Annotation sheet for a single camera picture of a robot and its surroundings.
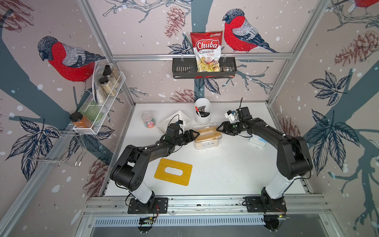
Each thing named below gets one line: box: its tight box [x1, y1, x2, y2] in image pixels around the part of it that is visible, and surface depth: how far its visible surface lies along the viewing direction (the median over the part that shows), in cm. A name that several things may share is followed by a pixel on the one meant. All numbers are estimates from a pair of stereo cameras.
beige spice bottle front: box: [98, 77, 117, 97], surface depth 78 cm
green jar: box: [79, 101, 103, 121], surface depth 70 cm
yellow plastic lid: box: [153, 158, 193, 187], surface depth 87 cm
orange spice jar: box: [69, 111, 93, 128], surface depth 63 cm
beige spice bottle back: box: [102, 64, 120, 88], surface depth 85 cm
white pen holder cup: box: [194, 97, 212, 125], surface depth 103 cm
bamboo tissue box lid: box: [193, 126, 222, 142], surface depth 92 cm
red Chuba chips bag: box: [189, 30, 224, 73], surface depth 83 cm
